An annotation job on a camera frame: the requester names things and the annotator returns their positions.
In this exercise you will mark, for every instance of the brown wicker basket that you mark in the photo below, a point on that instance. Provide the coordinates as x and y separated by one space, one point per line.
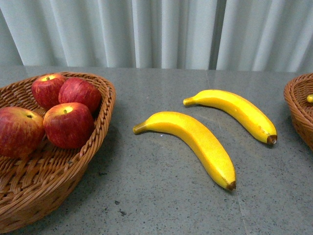
32 188
295 95

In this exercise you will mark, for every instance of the front yellow banana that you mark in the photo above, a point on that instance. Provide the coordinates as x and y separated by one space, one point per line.
200 139

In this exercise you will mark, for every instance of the grey pleated curtain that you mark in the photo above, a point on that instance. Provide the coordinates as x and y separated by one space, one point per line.
251 35

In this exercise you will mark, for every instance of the right brown wicker basket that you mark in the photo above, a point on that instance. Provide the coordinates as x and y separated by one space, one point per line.
295 95

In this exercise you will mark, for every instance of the yellow banana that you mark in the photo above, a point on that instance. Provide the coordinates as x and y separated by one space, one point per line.
200 139
246 113

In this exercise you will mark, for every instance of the red yellow apple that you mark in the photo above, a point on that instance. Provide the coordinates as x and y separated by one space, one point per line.
68 125
21 131

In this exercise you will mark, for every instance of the red yellow apple front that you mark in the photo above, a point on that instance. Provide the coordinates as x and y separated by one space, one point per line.
68 125

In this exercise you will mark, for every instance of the dark red apple in basket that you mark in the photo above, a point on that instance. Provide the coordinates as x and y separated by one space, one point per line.
76 89

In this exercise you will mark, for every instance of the rear yellow banana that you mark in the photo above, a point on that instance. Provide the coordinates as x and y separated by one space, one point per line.
246 113

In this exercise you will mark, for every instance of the left brown wicker basket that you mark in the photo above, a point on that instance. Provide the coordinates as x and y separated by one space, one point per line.
32 188

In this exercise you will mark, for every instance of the yellow fruit in right basket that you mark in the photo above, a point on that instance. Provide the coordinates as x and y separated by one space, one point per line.
310 98

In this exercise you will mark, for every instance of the red apple back left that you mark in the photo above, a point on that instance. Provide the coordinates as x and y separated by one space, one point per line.
46 89

